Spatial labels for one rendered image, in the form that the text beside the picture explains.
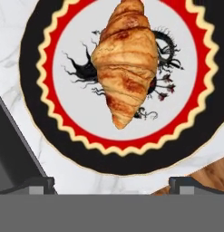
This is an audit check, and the golden brown croissant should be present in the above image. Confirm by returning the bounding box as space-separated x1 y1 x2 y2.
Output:
90 0 159 131

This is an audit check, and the black red patterned plate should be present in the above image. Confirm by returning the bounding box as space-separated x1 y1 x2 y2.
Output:
18 0 224 177

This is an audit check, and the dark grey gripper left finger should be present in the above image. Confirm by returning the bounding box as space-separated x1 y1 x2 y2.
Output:
0 177 55 196

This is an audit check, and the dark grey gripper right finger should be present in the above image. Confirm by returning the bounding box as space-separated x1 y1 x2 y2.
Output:
169 176 224 196

